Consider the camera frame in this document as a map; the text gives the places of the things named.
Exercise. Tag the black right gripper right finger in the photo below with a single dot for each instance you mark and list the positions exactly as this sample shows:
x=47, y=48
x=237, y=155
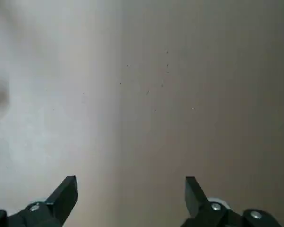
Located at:
x=203, y=215

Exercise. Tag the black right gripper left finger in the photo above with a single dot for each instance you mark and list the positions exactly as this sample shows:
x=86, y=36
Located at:
x=49, y=212

